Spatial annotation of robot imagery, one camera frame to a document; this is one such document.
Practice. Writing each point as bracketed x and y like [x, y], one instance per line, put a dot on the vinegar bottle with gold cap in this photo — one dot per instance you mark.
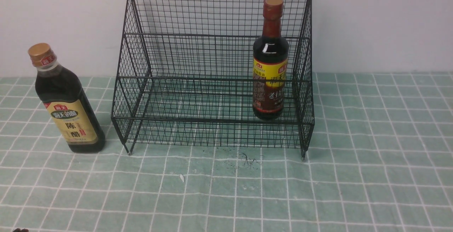
[63, 96]

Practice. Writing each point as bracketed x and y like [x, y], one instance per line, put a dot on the black wire mesh rack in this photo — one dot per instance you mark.
[184, 75]

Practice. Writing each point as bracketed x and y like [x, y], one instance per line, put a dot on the green checkered tablecloth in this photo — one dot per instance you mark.
[380, 160]

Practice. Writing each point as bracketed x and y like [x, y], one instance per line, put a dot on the soy sauce bottle red cap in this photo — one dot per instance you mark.
[270, 61]

